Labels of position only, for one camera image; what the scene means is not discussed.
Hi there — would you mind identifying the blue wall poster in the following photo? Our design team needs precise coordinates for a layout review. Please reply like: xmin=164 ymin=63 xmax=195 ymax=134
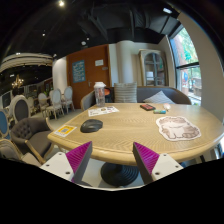
xmin=72 ymin=60 xmax=85 ymax=83

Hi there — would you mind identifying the grey tufted armchair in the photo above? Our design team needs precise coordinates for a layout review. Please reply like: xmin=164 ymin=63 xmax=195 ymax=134
xmin=11 ymin=118 xmax=53 ymax=164

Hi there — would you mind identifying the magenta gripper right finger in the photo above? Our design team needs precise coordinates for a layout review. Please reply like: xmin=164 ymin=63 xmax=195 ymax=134
xmin=132 ymin=141 xmax=185 ymax=185

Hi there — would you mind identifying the grey oval-back chair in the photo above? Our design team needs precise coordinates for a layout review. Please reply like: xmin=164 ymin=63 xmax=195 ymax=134
xmin=12 ymin=95 xmax=31 ymax=123

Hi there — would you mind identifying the pink small object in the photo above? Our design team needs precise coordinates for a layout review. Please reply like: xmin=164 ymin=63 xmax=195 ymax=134
xmin=163 ymin=103 xmax=171 ymax=111

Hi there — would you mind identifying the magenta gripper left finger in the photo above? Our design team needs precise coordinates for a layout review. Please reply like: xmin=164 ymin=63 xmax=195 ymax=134
xmin=39 ymin=140 xmax=94 ymax=184

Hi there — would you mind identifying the clear plastic tumbler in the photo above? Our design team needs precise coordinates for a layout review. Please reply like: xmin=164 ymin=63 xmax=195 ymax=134
xmin=94 ymin=82 xmax=105 ymax=107

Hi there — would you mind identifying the black computer mouse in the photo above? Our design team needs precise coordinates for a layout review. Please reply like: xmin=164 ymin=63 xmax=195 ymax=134
xmin=80 ymin=119 xmax=103 ymax=133

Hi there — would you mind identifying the blue oval-back chair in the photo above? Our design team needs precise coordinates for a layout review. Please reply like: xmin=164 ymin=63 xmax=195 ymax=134
xmin=0 ymin=109 xmax=11 ymax=140

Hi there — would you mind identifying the wooden glass cabinet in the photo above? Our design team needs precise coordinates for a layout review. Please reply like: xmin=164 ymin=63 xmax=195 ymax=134
xmin=139 ymin=49 xmax=168 ymax=86

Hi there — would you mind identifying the teal small tube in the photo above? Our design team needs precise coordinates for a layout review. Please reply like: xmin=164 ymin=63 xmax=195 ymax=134
xmin=153 ymin=110 xmax=166 ymax=114

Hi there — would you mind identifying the grey sofa bench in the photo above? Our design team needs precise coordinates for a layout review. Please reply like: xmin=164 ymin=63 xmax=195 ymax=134
xmin=79 ymin=85 xmax=193 ymax=111

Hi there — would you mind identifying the white printed menu sheet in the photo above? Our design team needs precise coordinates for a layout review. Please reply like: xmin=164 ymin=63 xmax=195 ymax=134
xmin=88 ymin=106 xmax=119 ymax=117

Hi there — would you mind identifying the white dining chair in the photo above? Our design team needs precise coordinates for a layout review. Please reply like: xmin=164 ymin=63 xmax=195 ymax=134
xmin=46 ymin=89 xmax=63 ymax=117

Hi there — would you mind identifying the white cushion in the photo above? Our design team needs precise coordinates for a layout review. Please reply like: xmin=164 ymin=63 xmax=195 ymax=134
xmin=144 ymin=91 xmax=173 ymax=104

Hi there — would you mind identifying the yellow QR code sticker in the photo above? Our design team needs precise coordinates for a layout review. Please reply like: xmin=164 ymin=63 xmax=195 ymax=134
xmin=55 ymin=125 xmax=75 ymax=137

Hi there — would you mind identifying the chandelier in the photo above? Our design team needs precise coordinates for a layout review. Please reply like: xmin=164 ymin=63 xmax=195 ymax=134
xmin=12 ymin=75 xmax=24 ymax=88

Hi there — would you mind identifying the round wooden table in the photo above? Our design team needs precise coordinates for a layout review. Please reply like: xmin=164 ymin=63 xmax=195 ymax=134
xmin=48 ymin=103 xmax=224 ymax=187

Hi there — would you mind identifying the cat-shaped mouse pad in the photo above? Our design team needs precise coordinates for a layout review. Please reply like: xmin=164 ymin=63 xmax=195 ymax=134
xmin=156 ymin=116 xmax=201 ymax=141

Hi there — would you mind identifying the striped cushion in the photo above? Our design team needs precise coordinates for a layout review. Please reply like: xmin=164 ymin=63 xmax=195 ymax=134
xmin=114 ymin=82 xmax=137 ymax=103

